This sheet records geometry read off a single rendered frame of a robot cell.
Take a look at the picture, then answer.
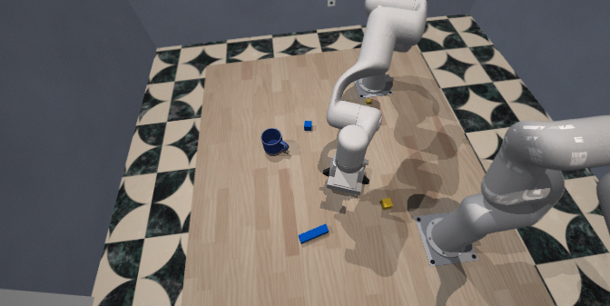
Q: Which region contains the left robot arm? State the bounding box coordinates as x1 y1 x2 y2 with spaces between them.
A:
426 115 610 258

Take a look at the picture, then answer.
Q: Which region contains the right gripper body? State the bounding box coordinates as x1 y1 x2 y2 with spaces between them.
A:
329 154 366 183

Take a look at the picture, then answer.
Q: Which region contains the yellow cube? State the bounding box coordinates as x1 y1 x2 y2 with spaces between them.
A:
380 198 393 210

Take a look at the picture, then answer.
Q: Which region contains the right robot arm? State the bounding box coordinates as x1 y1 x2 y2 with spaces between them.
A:
327 0 428 195

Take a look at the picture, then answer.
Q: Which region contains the dark blue mug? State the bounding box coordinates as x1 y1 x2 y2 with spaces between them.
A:
261 128 289 156

